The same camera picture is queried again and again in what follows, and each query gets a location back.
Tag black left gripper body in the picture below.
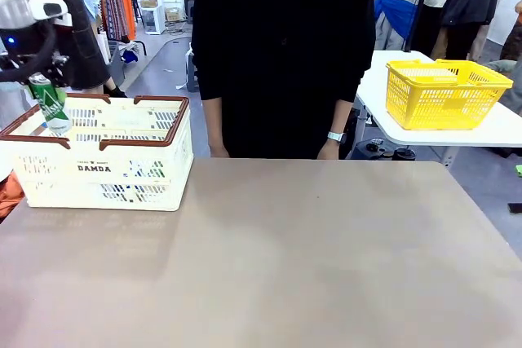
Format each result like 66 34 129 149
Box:
0 24 69 81

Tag person's right forearm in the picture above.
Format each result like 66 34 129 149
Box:
202 98 226 149

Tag person's left forearm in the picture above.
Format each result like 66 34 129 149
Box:
330 99 356 134

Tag yellow plastic basket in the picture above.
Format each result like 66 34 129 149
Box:
385 58 515 131

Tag person's right hand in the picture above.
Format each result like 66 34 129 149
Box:
209 143 232 159

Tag person's left hand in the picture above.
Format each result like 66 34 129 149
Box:
316 139 341 161

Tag mannequin with dark apron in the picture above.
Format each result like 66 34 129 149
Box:
24 0 128 99

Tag grey garment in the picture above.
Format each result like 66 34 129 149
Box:
487 58 522 117

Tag white floor appliance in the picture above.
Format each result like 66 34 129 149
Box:
140 0 166 35

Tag orange cloth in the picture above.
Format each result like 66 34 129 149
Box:
0 170 24 222

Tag black caster base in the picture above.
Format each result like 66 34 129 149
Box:
353 138 418 162

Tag tan trousers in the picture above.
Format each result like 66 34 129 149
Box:
431 24 490 62

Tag white coat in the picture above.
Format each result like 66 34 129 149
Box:
487 0 522 46

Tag white side table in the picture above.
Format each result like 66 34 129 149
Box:
353 49 522 168

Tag black stand pole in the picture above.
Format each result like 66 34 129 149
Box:
401 0 438 54

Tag blue wrap skirt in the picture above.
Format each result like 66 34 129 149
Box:
374 0 421 51

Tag person's black shirt torso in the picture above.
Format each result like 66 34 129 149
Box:
190 0 377 161

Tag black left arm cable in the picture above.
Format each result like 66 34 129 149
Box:
0 21 58 83

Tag cream basket with brown handles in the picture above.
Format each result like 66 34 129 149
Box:
0 93 195 213

